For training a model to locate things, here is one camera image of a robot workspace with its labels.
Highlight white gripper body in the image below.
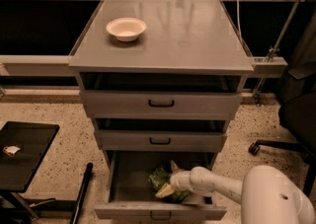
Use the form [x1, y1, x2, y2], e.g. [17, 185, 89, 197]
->
[170, 170, 192, 191]

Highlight green rice chip bag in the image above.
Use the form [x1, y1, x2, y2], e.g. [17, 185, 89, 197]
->
[148, 166, 189, 203]

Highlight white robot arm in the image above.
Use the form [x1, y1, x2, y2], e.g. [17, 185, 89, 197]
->
[156, 161, 315, 224]

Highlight bottom grey drawer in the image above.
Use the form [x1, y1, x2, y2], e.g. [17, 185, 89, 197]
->
[95, 151, 226, 222]

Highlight grey drawer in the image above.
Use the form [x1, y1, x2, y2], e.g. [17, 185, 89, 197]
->
[95, 118, 226, 153]
[79, 72, 241, 120]
[95, 151, 226, 222]

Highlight middle grey drawer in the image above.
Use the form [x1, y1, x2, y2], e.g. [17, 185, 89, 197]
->
[95, 118, 226, 153]

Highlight top grey drawer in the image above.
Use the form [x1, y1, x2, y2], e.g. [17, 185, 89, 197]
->
[79, 72, 241, 120]

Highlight grey drawer cabinet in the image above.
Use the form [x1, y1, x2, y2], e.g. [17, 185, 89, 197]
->
[69, 0, 254, 161]

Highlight black pole on floor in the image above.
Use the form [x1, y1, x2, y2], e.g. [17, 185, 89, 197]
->
[70, 162, 93, 224]

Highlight metal diagonal rod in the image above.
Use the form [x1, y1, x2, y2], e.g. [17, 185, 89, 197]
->
[253, 0, 301, 106]

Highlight black office chair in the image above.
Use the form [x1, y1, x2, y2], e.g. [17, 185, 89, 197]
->
[248, 14, 316, 196]

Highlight white paper bowl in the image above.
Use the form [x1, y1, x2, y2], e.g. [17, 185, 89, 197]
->
[106, 18, 147, 42]

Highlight black side table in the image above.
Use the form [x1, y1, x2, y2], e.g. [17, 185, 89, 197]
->
[0, 121, 59, 224]

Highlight small white paper scrap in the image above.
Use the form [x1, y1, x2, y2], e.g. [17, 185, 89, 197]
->
[3, 146, 21, 157]

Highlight white cable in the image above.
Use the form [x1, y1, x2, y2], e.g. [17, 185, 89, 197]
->
[228, 0, 245, 46]

